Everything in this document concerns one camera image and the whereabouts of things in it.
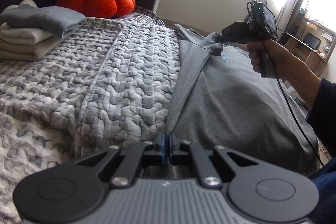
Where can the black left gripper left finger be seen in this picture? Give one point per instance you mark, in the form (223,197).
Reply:
(71,191)

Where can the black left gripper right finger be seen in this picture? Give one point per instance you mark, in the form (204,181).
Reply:
(255,189)

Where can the grey sweatshirt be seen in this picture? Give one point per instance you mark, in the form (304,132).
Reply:
(219,100)

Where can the person's right forearm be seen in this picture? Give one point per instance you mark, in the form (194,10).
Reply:
(304,81)

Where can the person's right hand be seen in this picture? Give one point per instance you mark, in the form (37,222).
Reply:
(274,50)

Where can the black laptop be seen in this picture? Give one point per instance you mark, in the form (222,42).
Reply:
(312,41)

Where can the wooden desk with shelves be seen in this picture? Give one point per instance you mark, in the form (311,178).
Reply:
(292,39)

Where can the grey white quilted blanket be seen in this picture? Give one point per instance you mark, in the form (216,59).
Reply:
(109,83)

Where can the folded beige garment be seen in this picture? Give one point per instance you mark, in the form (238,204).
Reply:
(31,53)

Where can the folded grey garment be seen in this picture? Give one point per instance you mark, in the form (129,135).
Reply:
(58,21)

